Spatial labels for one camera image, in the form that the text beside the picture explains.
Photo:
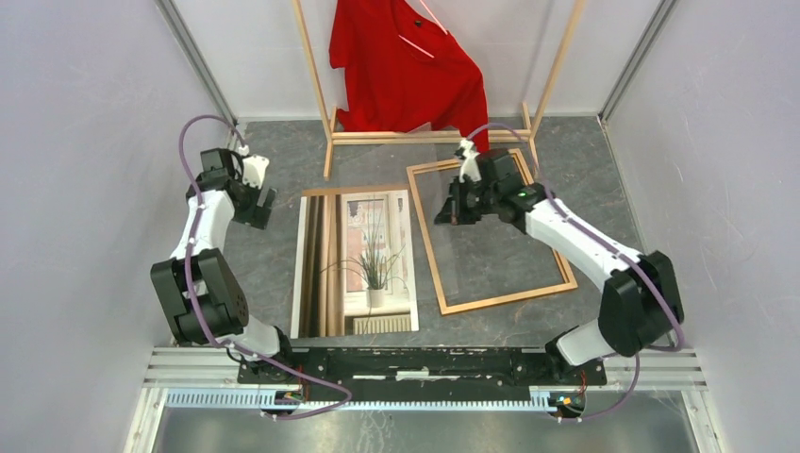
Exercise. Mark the light wooden clothes rack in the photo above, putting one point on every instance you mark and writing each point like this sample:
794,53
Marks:
527,133

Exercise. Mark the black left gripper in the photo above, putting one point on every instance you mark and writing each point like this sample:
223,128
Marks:
257,216

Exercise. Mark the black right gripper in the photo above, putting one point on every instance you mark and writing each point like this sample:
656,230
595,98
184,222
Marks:
453,212

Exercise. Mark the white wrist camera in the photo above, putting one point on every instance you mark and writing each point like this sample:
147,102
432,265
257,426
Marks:
467,155
254,167

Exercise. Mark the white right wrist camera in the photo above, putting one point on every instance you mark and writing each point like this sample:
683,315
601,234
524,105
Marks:
467,155

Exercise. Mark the grey slotted cable duct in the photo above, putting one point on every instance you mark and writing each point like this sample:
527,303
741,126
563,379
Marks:
276,400

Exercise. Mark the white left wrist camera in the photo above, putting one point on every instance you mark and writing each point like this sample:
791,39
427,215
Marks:
254,167

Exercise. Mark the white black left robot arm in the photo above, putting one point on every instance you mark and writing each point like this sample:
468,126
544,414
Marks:
202,300

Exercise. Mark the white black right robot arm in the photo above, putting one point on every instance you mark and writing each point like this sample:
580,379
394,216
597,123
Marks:
640,300

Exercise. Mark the plant photo print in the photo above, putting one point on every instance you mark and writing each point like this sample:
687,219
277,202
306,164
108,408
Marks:
354,272

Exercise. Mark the brown wooden picture frame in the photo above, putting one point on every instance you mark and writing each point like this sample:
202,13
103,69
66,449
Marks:
567,277

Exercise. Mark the red t-shirt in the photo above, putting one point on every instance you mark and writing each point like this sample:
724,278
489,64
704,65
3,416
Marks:
391,88

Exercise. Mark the aluminium rail frame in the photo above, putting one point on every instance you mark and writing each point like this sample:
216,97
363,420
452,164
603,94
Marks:
658,402

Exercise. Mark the pink clothes hanger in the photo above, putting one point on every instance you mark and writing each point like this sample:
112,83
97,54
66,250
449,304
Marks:
419,29

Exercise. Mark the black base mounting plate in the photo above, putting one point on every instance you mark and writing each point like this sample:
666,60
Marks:
424,374

